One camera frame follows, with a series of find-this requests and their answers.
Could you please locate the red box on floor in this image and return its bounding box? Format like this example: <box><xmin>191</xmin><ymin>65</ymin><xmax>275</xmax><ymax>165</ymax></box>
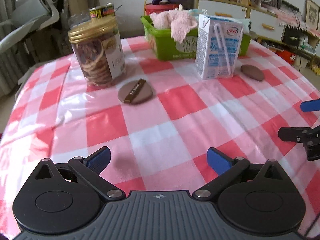
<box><xmin>276</xmin><ymin>50</ymin><xmax>296</xmax><ymax>65</ymax></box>

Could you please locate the green plastic bin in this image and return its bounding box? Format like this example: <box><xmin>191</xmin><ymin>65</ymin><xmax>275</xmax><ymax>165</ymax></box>
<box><xmin>141</xmin><ymin>16</ymin><xmax>251</xmax><ymax>61</ymax></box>

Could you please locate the red white checkered tablecloth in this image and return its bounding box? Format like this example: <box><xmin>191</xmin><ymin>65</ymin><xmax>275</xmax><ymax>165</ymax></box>
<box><xmin>1</xmin><ymin>37</ymin><xmax>319</xmax><ymax>238</ymax></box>

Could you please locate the gold lid cookie jar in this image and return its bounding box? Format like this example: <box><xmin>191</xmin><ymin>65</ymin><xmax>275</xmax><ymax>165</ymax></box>
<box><xmin>68</xmin><ymin>16</ymin><xmax>125</xmax><ymax>87</ymax></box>

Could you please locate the white blue milk carton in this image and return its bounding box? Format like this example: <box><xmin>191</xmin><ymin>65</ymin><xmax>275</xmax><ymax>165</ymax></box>
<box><xmin>195</xmin><ymin>14</ymin><xmax>244</xmax><ymax>80</ymax></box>

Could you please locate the black yellow tin can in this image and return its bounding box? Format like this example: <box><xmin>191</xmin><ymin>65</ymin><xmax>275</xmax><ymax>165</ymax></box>
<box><xmin>89</xmin><ymin>3</ymin><xmax>115</xmax><ymax>21</ymax></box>

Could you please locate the red snack bucket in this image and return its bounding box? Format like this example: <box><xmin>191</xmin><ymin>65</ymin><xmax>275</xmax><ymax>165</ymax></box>
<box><xmin>144</xmin><ymin>3</ymin><xmax>179</xmax><ymax>15</ymax></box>

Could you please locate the wooden white drawer cabinet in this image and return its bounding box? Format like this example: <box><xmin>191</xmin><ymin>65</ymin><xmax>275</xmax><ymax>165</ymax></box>
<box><xmin>195</xmin><ymin>0</ymin><xmax>285</xmax><ymax>42</ymax></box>

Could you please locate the white office chair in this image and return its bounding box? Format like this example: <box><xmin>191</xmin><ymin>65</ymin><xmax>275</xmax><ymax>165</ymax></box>
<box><xmin>1</xmin><ymin>0</ymin><xmax>60</xmax><ymax>53</ymax></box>

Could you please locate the pink plush towel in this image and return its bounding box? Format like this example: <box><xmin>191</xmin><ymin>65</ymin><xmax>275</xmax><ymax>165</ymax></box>
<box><xmin>149</xmin><ymin>10</ymin><xmax>198</xmax><ymax>43</ymax></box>

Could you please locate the beige bunny doll blue dress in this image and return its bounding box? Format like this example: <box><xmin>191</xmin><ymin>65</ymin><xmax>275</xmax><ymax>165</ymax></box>
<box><xmin>176</xmin><ymin>4</ymin><xmax>207</xmax><ymax>17</ymax></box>

